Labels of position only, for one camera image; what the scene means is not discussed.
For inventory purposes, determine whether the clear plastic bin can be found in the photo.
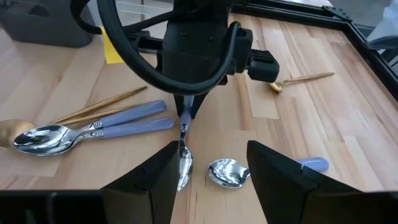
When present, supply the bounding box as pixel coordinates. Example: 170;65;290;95
88;0;175;32

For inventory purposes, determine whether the white plastic object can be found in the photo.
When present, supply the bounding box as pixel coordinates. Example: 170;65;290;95
366;0;398;41

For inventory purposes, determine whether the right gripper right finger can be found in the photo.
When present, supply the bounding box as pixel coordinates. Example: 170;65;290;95
247;139;361;224

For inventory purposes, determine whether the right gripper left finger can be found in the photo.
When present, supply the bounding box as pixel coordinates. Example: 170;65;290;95
101;140;180;224

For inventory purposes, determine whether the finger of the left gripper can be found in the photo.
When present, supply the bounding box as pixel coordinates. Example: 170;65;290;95
190;92;208;119
174;93;187;118

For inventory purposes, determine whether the grey plastic bin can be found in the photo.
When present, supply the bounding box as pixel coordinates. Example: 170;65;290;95
0;0;95;49

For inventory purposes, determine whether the lavender handled silver spoon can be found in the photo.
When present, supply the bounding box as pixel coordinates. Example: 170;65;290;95
12;117;175;157
14;100;168;150
176;95;196;192
206;156;330;189

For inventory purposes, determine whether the black metal table frame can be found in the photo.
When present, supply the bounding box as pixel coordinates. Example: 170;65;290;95
231;0;398;101

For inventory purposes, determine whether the black left camera cable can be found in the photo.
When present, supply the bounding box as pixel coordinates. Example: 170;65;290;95
70;0;243;96

